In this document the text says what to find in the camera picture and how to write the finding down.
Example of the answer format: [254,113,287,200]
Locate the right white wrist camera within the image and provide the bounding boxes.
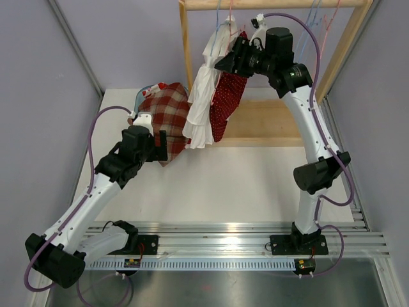
[250,13,268,50]

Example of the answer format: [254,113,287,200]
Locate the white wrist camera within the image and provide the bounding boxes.
[250,13,268,50]
[128,111,154,135]

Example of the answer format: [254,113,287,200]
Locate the teal plastic basin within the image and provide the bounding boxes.
[134,85,152,114]

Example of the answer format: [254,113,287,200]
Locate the aluminium mounting rail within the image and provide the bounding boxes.
[131,219,390,258]

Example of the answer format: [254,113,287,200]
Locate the wooden clothes rack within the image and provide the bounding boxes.
[179,1,372,147]

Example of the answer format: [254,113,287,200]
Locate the white ruffled garment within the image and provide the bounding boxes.
[183,31,218,149]

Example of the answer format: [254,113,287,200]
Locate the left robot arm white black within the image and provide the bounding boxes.
[24,125,167,288]

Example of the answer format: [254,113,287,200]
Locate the dark red dotted garment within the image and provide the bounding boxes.
[209,30,250,143]

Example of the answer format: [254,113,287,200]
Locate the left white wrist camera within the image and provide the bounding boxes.
[128,111,154,135]

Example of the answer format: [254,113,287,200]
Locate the red plaid garment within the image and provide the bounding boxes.
[139,83,190,167]

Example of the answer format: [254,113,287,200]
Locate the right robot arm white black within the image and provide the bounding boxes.
[215,28,351,255]

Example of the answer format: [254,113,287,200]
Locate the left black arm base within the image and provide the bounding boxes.
[125,235,159,256]

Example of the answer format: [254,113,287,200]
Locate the light blue hanger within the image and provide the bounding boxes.
[298,0,317,63]
[298,0,322,61]
[210,0,228,61]

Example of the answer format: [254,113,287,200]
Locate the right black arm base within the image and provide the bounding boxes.
[270,235,329,256]

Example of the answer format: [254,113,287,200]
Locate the white slotted cable duct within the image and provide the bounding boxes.
[86,257,295,271]

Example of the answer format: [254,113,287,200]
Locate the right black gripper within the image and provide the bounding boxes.
[214,38,275,79]

